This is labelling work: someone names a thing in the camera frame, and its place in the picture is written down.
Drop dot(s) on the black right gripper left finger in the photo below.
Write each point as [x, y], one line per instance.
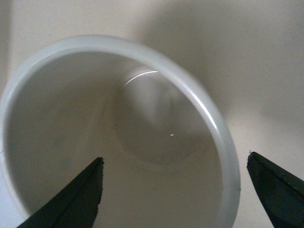
[76, 205]

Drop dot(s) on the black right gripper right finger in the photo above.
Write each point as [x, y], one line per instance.
[280, 192]

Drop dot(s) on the cream mug with dark handle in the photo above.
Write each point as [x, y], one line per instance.
[169, 158]

